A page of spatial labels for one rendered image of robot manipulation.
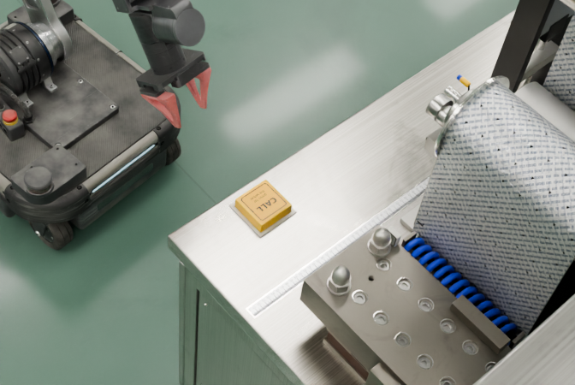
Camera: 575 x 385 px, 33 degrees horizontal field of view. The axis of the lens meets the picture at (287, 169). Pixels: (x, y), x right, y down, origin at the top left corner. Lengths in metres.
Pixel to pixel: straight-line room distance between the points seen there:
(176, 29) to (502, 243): 0.56
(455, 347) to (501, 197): 0.24
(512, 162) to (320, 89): 1.81
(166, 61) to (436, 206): 0.47
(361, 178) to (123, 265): 1.08
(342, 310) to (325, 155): 0.41
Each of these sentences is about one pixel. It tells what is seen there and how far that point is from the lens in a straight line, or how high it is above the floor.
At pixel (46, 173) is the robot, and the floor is 0.32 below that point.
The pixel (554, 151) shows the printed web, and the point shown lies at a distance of 1.32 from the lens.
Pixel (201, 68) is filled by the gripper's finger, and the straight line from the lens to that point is 1.57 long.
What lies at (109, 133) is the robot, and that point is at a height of 0.24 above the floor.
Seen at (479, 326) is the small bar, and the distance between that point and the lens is 1.45.
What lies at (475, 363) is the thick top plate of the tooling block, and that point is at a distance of 1.45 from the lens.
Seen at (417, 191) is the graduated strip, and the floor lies 0.90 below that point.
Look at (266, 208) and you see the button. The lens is 1.65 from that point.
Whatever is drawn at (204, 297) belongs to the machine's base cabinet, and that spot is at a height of 0.83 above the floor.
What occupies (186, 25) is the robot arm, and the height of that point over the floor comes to 1.25.
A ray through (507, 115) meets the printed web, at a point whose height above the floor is 1.31.
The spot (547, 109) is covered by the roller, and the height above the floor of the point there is 1.23.
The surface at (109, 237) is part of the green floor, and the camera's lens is 2.72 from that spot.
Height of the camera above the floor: 2.28
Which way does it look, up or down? 53 degrees down
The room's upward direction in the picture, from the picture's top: 8 degrees clockwise
